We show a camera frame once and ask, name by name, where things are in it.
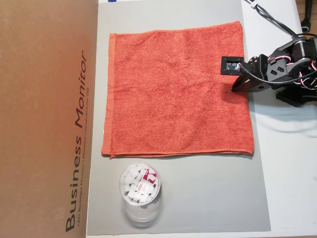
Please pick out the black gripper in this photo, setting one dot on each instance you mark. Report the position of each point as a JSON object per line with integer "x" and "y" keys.
{"x": 247, "y": 85}

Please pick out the orange terry towel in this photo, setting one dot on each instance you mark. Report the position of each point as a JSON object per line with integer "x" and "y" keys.
{"x": 173, "y": 94}

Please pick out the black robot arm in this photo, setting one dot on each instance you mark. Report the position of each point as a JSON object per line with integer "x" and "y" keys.
{"x": 284, "y": 72}

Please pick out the grey table mat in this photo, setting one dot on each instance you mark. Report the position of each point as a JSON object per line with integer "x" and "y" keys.
{"x": 198, "y": 193}

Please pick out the red white eraser wrapper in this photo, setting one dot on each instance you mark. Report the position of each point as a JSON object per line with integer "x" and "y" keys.
{"x": 149, "y": 176}

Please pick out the deli labelled white eraser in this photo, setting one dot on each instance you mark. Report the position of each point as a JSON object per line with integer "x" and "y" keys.
{"x": 142, "y": 188}

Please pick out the clear plastic jar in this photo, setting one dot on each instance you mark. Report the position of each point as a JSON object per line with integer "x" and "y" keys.
{"x": 138, "y": 205}

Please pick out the brown Business Monitor cardboard box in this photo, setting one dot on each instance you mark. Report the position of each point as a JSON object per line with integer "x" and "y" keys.
{"x": 37, "y": 124}

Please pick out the black square wrist camera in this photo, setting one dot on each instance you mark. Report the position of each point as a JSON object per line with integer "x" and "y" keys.
{"x": 231, "y": 65}

